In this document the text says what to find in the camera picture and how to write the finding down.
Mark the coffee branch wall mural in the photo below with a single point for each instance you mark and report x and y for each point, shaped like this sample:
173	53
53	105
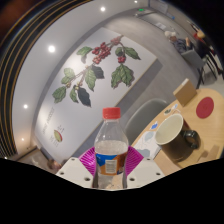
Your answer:
66	110

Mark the grey shell chair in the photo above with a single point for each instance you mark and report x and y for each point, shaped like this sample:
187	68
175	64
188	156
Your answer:
143	116

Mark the green exit sign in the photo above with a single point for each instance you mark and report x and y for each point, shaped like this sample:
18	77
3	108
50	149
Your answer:
141	10

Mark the small blue sticker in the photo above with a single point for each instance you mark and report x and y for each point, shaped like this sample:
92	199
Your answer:
154	126

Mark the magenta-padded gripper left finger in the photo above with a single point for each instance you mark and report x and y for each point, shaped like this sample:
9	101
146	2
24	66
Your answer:
75	170

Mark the brown cardboard box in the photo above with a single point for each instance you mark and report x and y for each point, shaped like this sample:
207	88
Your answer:
185	93

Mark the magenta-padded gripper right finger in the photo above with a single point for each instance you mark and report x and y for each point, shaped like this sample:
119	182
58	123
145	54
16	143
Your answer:
146	170

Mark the dark green mug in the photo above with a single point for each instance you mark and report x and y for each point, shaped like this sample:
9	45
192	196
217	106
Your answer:
180	143

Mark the clear red-capped drink bottle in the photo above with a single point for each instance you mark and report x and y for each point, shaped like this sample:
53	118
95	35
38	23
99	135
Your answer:
111	146

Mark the ceiling spotlights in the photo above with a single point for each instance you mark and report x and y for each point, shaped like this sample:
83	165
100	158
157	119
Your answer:
51	49

